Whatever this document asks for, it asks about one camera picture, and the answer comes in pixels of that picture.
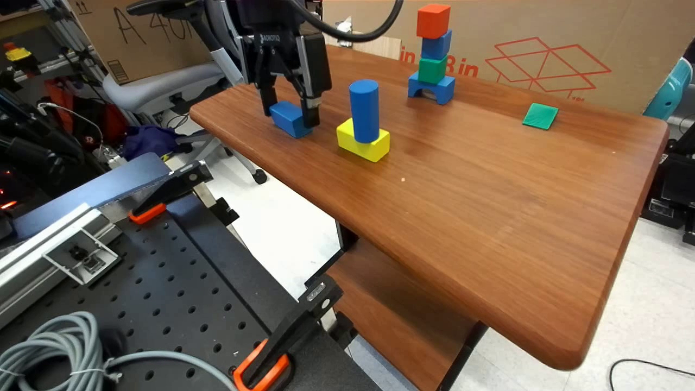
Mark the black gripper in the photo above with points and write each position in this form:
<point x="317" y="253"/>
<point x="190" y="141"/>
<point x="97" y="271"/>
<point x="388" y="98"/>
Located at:
<point x="278" y="28"/>

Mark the blue rectangular block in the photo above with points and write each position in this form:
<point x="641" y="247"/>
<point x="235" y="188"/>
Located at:
<point x="287" y="120"/>

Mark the blue cylinder block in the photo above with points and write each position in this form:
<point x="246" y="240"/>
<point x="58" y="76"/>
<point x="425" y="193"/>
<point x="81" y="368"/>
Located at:
<point x="362" y="109"/>

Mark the yellow rectangular block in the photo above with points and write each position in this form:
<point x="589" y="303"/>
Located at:
<point x="365" y="149"/>

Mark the green cube block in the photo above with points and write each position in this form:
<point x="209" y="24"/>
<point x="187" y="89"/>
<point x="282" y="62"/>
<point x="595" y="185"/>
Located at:
<point x="433" y="71"/>

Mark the blue cube block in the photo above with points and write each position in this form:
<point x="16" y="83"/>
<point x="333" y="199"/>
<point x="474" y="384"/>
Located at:
<point x="437" y="47"/>

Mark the blue arch block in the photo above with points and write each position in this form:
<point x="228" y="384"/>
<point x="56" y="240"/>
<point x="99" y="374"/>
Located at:
<point x="440" y="89"/>

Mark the orange cube block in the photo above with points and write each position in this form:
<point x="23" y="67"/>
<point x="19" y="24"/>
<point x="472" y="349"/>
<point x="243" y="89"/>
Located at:
<point x="433" y="20"/>

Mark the green flat block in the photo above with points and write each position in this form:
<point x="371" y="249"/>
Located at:
<point x="540" y="115"/>

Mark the grey office chair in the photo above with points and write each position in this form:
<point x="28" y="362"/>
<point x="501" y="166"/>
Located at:
<point x="159" y="83"/>

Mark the dark blue cloth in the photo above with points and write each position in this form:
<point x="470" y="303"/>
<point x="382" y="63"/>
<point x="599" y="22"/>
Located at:
<point x="153" y="141"/>

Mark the cardboard box black lettering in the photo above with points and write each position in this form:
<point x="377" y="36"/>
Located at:
<point x="130" y="36"/>

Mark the blue-grey metal beam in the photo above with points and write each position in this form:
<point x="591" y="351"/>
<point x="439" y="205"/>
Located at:
<point x="93" y="192"/>

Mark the black perforated breadboard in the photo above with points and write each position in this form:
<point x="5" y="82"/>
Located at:
<point x="166" y="289"/>

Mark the wooden table base board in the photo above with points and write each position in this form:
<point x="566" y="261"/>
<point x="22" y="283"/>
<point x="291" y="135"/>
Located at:
<point x="404" y="317"/>

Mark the cardboard box red print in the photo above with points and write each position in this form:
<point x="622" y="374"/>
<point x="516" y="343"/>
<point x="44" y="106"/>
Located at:
<point x="577" y="44"/>

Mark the teal chair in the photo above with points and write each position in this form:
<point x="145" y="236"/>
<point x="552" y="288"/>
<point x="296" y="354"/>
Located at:
<point x="670" y="87"/>

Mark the black equipment case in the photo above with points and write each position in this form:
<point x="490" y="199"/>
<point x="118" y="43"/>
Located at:
<point x="673" y="188"/>

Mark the aluminium extrusion rail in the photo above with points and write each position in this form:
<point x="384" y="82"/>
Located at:
<point x="44" y="253"/>

